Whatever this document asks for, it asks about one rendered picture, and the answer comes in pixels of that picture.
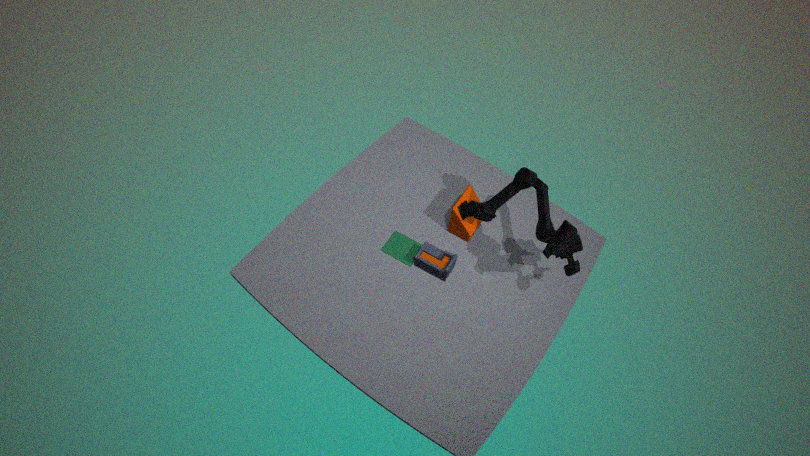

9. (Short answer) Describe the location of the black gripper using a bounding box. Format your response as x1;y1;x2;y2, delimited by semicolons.
555;243;580;277

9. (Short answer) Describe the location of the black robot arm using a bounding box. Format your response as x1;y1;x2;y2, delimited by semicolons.
457;167;583;259

